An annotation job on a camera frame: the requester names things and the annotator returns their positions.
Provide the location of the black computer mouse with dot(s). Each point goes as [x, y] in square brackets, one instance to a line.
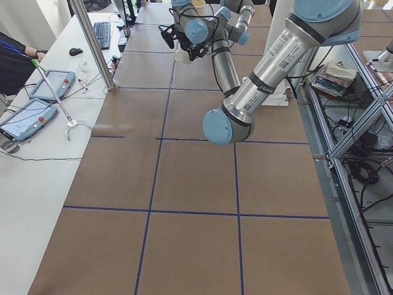
[75, 51]

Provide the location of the teach pendant tablet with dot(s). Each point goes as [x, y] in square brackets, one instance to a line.
[28, 120]
[61, 81]

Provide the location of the black keyboard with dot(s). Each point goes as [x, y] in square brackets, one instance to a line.
[102, 31]

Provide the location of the white ribbed mug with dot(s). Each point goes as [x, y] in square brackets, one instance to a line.
[182, 56]

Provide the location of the silver reacher grabber stick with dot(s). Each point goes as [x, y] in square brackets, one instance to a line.
[71, 122]

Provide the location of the lower teach pendant tablet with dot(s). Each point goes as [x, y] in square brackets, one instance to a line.
[28, 120]

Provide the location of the seated person in black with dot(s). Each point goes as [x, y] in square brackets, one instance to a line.
[16, 64]

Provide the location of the upper teach pendant tablet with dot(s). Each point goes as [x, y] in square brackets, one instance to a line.
[61, 81]

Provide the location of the white camera pole with base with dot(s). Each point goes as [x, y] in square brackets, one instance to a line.
[287, 43]

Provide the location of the black marker pen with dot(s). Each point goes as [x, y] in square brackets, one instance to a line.
[83, 84]

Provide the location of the aluminium frame post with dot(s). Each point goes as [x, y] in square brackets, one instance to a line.
[82, 16]

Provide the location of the stack of books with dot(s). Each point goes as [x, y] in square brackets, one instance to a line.
[333, 79]

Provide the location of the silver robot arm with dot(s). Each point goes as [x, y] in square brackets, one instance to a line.
[309, 24]
[245, 10]

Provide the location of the cream basket container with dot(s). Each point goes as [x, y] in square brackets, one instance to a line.
[200, 6]

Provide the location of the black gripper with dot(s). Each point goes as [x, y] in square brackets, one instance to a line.
[186, 46]

